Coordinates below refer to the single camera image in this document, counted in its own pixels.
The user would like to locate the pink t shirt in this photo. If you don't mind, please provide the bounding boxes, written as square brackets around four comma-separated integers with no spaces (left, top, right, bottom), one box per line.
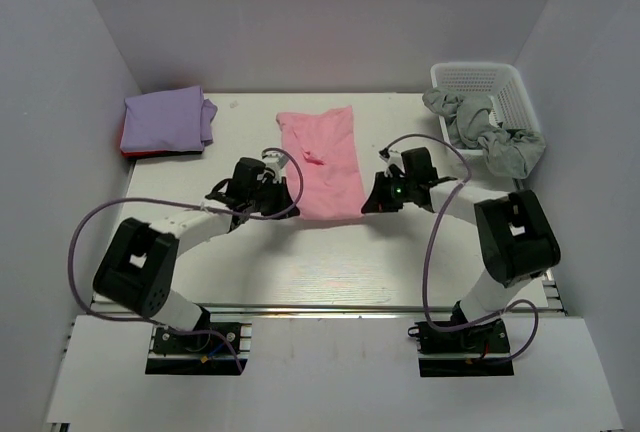
[276,106,365,221]

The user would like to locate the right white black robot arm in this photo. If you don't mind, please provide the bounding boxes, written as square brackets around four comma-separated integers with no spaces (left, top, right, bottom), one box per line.
[361,147,561,333]

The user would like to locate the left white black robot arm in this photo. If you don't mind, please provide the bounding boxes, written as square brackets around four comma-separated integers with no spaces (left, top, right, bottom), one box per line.
[93,148,304,335]

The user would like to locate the folded purple t shirt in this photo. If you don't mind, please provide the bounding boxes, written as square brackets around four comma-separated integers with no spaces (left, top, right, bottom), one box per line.
[120,86,218,152]

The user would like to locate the grey crumpled t shirt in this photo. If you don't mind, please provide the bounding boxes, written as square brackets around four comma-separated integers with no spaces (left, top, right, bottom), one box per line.
[422,87,546,179]

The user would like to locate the white plastic basket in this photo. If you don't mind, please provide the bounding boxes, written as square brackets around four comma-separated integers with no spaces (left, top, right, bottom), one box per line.
[423,62,542,169]

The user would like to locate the folded red t shirt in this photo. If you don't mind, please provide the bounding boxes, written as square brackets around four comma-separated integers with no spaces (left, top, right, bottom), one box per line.
[120,149,202,160]

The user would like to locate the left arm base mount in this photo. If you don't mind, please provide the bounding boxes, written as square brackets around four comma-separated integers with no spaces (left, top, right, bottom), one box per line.
[145,320,252,377]

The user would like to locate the aluminium table rail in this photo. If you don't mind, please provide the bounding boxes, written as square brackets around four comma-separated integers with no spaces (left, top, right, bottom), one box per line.
[87,149,566,321]

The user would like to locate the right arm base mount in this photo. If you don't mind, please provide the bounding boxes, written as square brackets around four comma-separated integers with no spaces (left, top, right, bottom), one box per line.
[407,319,514,378]

